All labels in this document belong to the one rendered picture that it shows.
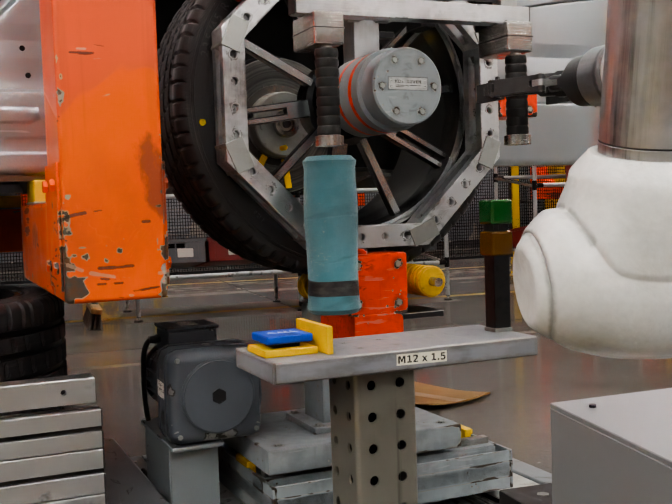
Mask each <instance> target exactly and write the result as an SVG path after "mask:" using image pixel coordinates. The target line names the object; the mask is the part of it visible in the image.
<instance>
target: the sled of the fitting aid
mask: <svg viewBox="0 0 672 504"><path fill-rule="evenodd" d="M461 443H462V445H461V446H458V447H452V448H445V449H439V450H432V451H426V452H419V453H417V484H418V504H423V503H429V502H434V501H440V500H445V499H451V498H456V497H462V496H468V495H473V494H479V493H484V492H490V491H495V490H501V489H506V488H510V487H511V488H512V487H513V463H512V449H509V448H507V447H504V446H502V445H499V444H497V443H494V442H492V441H489V440H488V437H487V436H485V435H478V436H477V435H474V434H472V429H471V428H469V427H466V426H463V425H461ZM218 463H219V481H220V482H221V483H222V484H223V485H224V486H225V487H226V488H227V489H228V490H230V491H231V492H232V493H233V494H234V495H235V496H236V497H237V498H239V499H240V500H241V501H242V502H243V503H244V504H333V477H332V466H329V467H323V468H316V469H310V470H303V471H297V472H291V473H284V474H278V475H271V476H270V475H268V474H266V473H265V472H264V471H262V470H261V469H260V468H258V467H257V466H256V465H254V464H253V463H252V462H250V461H249V460H248V459H246V458H245V457H244V456H242V455H241V454H240V453H238V452H237V451H236V450H234V449H233V448H232V447H230V446H229V445H228V444H226V443H225V442H223V446H219V447H218Z"/></svg>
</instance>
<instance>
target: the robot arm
mask: <svg viewBox="0 0 672 504"><path fill-rule="evenodd" d="M548 77H549V79H545V78H548ZM545 86H548V87H546V93H545ZM534 94H538V95H539V96H541V97H546V105H551V104H557V103H563V102H568V101H571V102H573V103H574V104H576V105H578V106H583V107H585V106H595V107H601V109H600V123H599V138H598V145H596V146H592V147H590V148H589V149H588V150H587V151H586V152H585V153H584V154H583V155H582V156H581V157H580V158H579V159H578V160H577V161H576V162H575V163H574V164H573V166H572V167H571V168H570V170H569V173H568V178H567V181H566V184H565V186H564V188H563V191H562V193H561V195H560V198H559V200H558V202H557V206H556V208H553V209H546V210H543V211H541V212H540V213H539V214H538V215H537V216H536V217H535V218H534V219H533V220H532V221H531V222H530V223H529V225H528V226H527V227H526V228H525V230H524V231H523V234H522V236H521V239H520V241H519V243H518V245H517V247H516V249H515V252H514V257H513V281H514V288H515V294H516V298H517V302H518V306H519V309H520V312H521V314H522V316H523V318H524V320H525V322H526V323H527V325H528V326H529V327H530V328H532V329H533V330H535V331H536V332H538V333H540V334H541V335H543V336H545V337H547V338H549V339H551V340H553V341H555V342H556V343H557V344H559V345H561V346H563V347H565V348H568V349H571V350H574V351H577V352H581V353H585V354H590V355H595V356H601V357H609V358H618V359H667V358H672V0H608V7H607V21H606V36H605V45H602V46H598V47H594V48H592V49H590V50H589V51H587V52H586V53H585V54H584V55H581V56H578V57H575V58H573V59H572V60H571V61H570V62H569V63H568V64H567V65H566V67H565V69H564V70H560V71H556V72H555V73H546V74H544V73H539V74H535V75H530V76H522V77H514V78H506V79H500V77H498V76H496V77H495V80H489V81H488V83H485V84H481V85H477V104H483V103H488V102H493V101H498V100H503V99H505V97H510V96H522V95H534Z"/></svg>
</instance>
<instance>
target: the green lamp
mask: <svg viewBox="0 0 672 504"><path fill-rule="evenodd" d="M479 222H480V224H482V225H499V224H510V223H512V201H511V199H484V200H480V201H479Z"/></svg>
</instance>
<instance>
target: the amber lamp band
mask: <svg viewBox="0 0 672 504"><path fill-rule="evenodd" d="M480 254H481V255H482V256H493V257H495V256H510V255H512V254H513V234H512V231H510V230H506V231H481V232H480Z"/></svg>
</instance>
